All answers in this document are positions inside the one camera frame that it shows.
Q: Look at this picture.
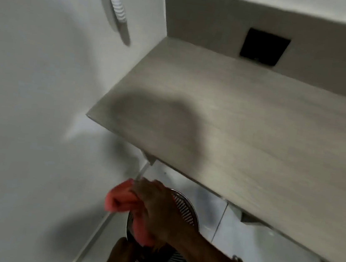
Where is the perforated steel colander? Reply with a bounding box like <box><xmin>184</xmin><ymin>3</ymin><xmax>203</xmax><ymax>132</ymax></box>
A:
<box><xmin>121</xmin><ymin>183</ymin><xmax>205</xmax><ymax>262</ymax></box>

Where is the pink cleaning cloth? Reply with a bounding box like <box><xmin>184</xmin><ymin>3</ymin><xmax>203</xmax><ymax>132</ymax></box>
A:
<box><xmin>100</xmin><ymin>176</ymin><xmax>163</xmax><ymax>248</ymax></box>

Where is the person's left hand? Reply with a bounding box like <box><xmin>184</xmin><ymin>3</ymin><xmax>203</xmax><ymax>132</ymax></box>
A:
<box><xmin>108</xmin><ymin>236</ymin><xmax>155</xmax><ymax>262</ymax></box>

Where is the white base cabinet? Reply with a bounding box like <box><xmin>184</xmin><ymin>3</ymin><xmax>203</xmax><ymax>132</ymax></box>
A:
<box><xmin>127</xmin><ymin>158</ymin><xmax>341</xmax><ymax>262</ymax></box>

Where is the black wall socket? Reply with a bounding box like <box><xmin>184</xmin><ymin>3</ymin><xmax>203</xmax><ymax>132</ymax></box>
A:
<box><xmin>238</xmin><ymin>26</ymin><xmax>292</xmax><ymax>69</ymax></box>

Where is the person's right hand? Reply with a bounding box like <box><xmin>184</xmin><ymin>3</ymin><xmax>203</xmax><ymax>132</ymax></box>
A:
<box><xmin>124</xmin><ymin>176</ymin><xmax>201</xmax><ymax>252</ymax></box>

